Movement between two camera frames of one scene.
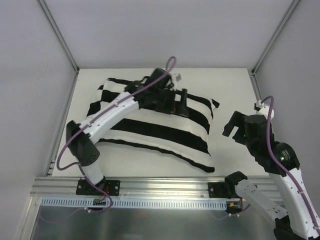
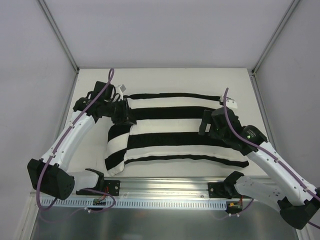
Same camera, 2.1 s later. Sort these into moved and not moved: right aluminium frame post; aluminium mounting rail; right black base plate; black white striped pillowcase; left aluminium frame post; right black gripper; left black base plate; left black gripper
Moved: black white striped pillowcase; right black gripper; left black gripper
Not moved: right black base plate; left black base plate; right aluminium frame post; left aluminium frame post; aluminium mounting rail
